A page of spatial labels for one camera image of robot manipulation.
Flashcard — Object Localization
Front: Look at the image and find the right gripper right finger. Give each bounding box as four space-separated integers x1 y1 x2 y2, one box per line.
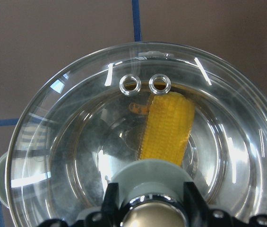
183 182 267 227

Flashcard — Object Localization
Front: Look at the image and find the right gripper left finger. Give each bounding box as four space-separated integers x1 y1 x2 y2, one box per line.
38 183 121 227

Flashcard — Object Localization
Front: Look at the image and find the glass pot lid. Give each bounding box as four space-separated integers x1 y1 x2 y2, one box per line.
5 43 267 227

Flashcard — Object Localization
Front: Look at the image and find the yellow corn cob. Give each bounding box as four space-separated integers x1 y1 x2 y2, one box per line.
138 92 195 166

